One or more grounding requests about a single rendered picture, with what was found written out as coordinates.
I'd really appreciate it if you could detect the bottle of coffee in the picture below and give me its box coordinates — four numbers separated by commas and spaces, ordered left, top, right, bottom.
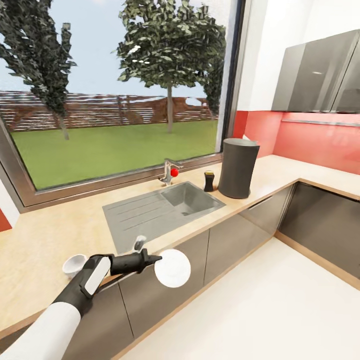
203, 170, 215, 192

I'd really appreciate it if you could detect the saucer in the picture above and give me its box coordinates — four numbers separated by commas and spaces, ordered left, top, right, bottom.
154, 248, 191, 288

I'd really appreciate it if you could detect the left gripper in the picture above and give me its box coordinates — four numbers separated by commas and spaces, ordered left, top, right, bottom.
123, 248, 163, 274

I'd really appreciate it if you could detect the coffee cup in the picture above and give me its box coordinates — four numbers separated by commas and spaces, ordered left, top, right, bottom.
62, 254, 88, 278

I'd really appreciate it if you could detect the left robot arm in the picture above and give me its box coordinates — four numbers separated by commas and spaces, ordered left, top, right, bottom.
0, 235, 163, 360

